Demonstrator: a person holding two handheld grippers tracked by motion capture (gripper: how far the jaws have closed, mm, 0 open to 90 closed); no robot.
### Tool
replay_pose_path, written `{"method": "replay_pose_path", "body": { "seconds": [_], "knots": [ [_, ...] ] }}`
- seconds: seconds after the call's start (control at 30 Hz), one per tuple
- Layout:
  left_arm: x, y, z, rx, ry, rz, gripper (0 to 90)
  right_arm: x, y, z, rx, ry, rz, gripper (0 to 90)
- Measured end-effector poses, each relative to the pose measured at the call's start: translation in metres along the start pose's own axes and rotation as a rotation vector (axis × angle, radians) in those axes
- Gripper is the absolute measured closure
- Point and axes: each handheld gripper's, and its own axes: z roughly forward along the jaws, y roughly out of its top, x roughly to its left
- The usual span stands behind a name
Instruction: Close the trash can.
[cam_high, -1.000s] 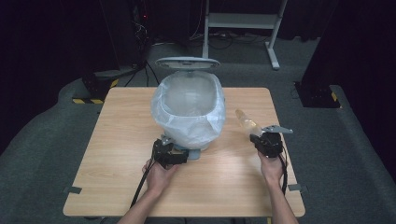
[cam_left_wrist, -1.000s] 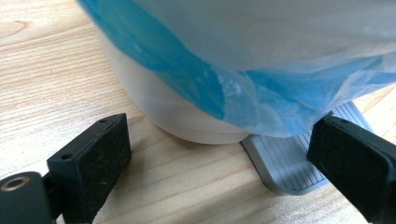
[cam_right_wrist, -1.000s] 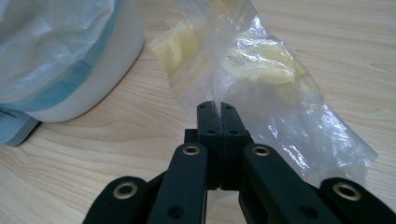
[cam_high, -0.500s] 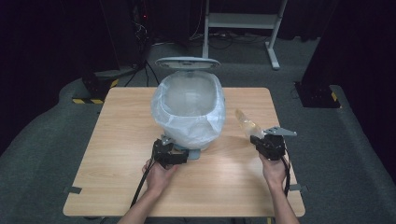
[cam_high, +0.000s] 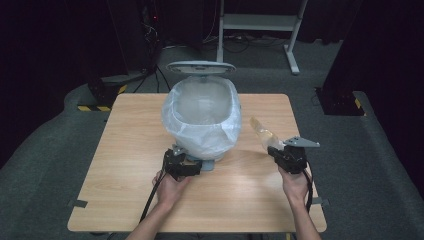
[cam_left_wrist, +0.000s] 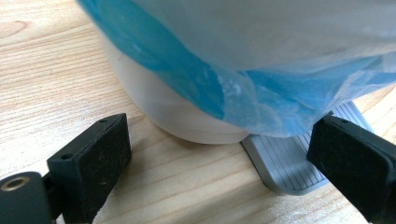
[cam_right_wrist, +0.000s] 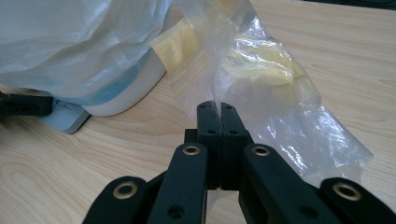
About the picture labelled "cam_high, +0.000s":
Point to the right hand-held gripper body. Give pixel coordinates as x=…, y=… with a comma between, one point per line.
x=293, y=160

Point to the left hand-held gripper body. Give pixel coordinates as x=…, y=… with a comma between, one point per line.
x=175, y=165

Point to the clear plastic bag yellow contents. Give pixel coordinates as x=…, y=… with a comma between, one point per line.
x=266, y=135

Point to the translucent white trash bag liner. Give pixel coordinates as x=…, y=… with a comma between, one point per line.
x=200, y=143

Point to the white grey pedal trash can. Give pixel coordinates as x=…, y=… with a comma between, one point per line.
x=200, y=66

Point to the person's right hand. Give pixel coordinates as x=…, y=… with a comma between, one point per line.
x=295, y=186

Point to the person's left hand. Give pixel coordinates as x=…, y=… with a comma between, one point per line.
x=170, y=191

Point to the grey tape piece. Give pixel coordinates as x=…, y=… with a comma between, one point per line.
x=320, y=201
x=78, y=203

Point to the black stand yellow striped base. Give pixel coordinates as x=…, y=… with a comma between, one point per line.
x=103, y=91
x=340, y=103

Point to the white metal stand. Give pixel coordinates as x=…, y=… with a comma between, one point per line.
x=258, y=21

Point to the black equipment rack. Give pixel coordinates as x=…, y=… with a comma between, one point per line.
x=136, y=33

